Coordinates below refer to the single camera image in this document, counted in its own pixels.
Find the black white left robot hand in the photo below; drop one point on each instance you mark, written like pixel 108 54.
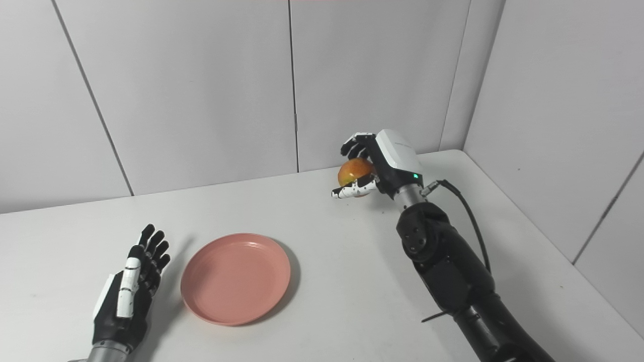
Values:
pixel 110 322

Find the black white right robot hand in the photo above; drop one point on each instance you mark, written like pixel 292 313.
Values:
pixel 397 161

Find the red yellow pomegranate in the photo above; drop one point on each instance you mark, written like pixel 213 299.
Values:
pixel 352 171

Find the pink round plate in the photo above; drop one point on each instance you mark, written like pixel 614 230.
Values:
pixel 236 279

